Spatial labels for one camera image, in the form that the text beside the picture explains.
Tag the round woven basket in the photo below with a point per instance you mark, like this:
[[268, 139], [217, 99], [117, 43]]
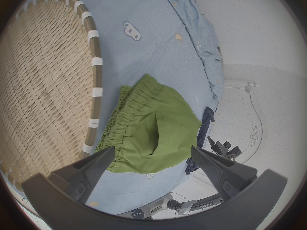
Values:
[[45, 85]]

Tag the green shorts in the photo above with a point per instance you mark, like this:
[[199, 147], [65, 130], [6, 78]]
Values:
[[156, 109]]

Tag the bed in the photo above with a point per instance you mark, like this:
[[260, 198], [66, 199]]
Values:
[[144, 56]]

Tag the pale blue quilt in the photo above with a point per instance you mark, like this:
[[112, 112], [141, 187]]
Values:
[[203, 39]]

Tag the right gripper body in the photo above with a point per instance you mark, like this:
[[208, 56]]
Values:
[[220, 148]]

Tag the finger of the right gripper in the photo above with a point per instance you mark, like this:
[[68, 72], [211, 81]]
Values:
[[211, 142]]

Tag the dark blue garment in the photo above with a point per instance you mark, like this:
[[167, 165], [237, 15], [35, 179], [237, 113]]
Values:
[[204, 130]]

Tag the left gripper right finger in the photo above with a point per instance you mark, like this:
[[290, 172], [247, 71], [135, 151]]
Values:
[[215, 166]]

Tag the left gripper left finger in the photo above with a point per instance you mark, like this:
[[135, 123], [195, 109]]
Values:
[[93, 169]]

